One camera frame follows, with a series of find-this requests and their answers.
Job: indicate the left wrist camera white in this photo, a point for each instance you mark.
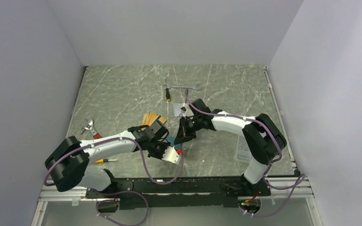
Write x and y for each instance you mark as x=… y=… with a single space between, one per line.
x=172 y=156

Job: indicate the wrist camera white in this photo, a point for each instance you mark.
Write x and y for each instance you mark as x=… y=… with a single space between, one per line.
x=172 y=156
x=183 y=111

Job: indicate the yellow handle screwdriver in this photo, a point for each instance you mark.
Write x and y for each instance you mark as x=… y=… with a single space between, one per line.
x=105 y=160

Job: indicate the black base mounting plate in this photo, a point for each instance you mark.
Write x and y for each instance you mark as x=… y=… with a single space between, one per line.
x=185 y=192

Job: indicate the silver credit card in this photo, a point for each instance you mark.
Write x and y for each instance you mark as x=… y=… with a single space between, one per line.
x=176 y=108

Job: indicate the silver open-end wrench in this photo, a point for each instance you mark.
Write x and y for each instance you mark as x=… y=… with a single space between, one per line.
x=175 y=86

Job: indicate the red adjustable wrench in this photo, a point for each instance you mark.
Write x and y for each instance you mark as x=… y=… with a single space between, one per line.
x=89 y=126

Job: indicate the blue leather card holder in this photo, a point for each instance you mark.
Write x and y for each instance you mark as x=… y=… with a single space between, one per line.
x=170 y=140

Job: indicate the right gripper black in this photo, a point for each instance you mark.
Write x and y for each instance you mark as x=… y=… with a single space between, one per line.
x=184 y=134

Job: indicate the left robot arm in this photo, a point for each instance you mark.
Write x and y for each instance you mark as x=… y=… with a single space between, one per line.
x=69 y=164

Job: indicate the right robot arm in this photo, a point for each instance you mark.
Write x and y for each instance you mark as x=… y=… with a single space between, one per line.
x=263 y=138

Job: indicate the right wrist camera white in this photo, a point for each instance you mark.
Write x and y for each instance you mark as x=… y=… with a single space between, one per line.
x=183 y=111

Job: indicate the aluminium frame rail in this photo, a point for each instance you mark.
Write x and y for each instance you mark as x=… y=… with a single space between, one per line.
x=280 y=187

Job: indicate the clear plastic screw box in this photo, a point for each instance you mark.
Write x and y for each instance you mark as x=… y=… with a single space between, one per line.
x=243 y=153

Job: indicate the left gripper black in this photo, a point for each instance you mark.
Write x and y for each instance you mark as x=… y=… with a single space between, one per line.
x=160 y=156

